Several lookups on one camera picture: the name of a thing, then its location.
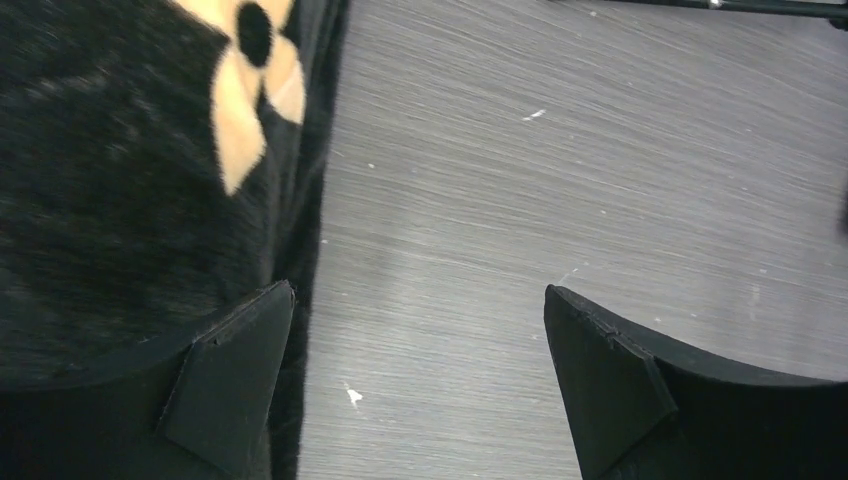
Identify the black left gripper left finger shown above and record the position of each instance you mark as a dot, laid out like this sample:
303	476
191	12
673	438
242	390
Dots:
189	404

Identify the black folding stand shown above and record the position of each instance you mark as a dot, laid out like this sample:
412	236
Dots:
835	14

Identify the black floral pillowcase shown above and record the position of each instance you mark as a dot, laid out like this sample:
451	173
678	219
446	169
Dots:
161	160

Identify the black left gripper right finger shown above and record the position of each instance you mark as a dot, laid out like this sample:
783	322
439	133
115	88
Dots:
643	405

